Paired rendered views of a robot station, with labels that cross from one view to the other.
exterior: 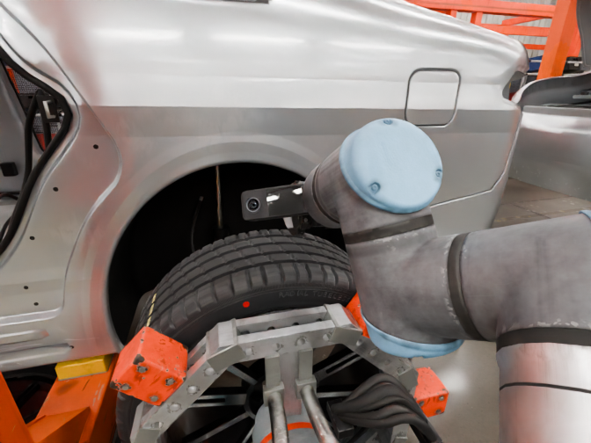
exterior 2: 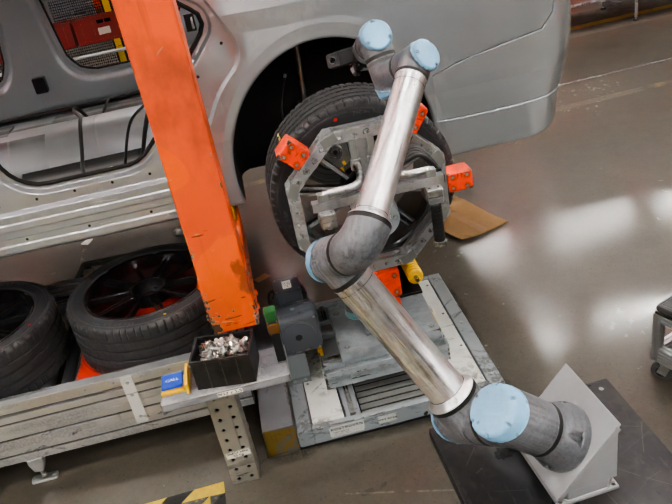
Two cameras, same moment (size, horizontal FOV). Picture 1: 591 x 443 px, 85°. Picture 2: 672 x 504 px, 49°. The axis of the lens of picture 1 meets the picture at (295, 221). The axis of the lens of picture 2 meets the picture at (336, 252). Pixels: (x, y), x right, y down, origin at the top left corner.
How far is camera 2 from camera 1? 1.86 m
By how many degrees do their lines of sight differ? 11
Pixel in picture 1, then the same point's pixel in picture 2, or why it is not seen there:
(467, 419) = (585, 279)
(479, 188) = (528, 29)
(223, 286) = (322, 111)
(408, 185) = (379, 41)
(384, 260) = (375, 66)
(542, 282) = (400, 60)
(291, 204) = (349, 57)
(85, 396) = not seen: hidden behind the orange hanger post
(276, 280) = (350, 104)
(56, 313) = not seen: hidden behind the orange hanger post
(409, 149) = (379, 29)
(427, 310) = (386, 78)
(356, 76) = not seen: outside the picture
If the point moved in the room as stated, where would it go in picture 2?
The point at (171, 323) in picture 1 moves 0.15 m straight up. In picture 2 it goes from (297, 134) to (288, 90)
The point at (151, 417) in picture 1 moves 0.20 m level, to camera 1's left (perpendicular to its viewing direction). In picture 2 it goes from (296, 177) to (236, 185)
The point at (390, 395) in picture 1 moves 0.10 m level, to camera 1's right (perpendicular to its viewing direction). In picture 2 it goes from (412, 148) to (444, 144)
